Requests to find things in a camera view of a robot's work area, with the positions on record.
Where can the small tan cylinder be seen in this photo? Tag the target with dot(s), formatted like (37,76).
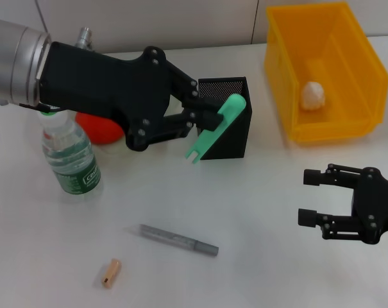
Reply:
(111,272)

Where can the grey marker pen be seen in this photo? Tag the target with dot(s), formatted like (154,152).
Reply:
(177,239)

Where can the white paper ball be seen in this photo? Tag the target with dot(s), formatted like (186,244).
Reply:
(313,95)

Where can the clear water bottle green label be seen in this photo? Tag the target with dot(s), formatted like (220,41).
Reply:
(72,154)

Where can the yellow plastic bin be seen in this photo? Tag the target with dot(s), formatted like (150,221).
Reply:
(309,48)

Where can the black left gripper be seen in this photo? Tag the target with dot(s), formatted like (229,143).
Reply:
(100,90)

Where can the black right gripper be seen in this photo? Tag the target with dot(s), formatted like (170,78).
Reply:
(376,205)

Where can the black mesh pen holder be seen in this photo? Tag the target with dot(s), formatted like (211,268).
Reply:
(235,141)

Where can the red-orange fruit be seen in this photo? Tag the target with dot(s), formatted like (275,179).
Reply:
(100,131)

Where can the green pen white tip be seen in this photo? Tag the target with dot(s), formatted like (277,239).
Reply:
(233,106)

